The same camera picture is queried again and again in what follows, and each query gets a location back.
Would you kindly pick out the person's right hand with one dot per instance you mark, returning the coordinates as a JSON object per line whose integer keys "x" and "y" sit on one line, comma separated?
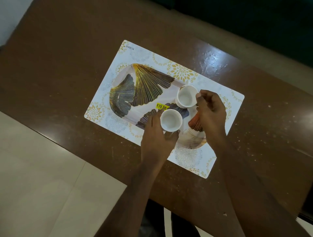
{"x": 212, "y": 117}

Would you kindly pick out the person's left hand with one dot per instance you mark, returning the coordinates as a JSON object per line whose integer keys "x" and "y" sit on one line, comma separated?
{"x": 155, "y": 144}

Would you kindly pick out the person's right fingers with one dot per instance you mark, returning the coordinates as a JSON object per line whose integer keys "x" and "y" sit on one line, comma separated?
{"x": 204, "y": 99}

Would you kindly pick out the person's left thumb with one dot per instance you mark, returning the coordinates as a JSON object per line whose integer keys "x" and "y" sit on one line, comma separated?
{"x": 172, "y": 137}

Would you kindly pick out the white ceramic cup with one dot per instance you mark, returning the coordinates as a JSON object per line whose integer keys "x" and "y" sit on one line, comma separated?
{"x": 186, "y": 96}
{"x": 171, "y": 120}

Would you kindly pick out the person's left forearm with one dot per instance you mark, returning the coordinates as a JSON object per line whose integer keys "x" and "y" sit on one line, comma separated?
{"x": 133, "y": 195}

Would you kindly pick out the person's right forearm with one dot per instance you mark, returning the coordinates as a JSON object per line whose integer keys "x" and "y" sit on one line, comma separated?
{"x": 247, "y": 185}

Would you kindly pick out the yellow price sticker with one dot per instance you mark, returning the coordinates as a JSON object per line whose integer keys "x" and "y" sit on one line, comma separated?
{"x": 161, "y": 106}

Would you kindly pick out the leaf print serving tray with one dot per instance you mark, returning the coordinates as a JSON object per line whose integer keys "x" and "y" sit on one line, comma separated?
{"x": 146, "y": 85}

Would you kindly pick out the white floral placemat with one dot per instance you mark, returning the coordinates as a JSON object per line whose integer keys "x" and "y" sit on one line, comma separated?
{"x": 137, "y": 52}

